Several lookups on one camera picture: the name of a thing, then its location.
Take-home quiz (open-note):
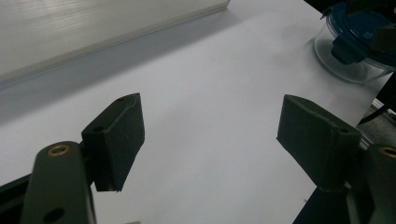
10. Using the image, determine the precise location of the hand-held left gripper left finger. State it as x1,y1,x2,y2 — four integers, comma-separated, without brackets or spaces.
81,92,146,192

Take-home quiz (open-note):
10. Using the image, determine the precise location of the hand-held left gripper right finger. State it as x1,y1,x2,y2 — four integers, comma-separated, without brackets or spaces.
276,93,363,193

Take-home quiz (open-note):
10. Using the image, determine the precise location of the round glass container blue lid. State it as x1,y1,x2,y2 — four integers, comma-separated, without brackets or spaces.
314,1,396,84

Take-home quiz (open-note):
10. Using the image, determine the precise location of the thin black cable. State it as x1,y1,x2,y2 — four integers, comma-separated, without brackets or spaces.
357,104,394,126

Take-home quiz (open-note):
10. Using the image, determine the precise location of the aluminium rail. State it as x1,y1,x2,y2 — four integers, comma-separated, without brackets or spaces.
369,98,396,126

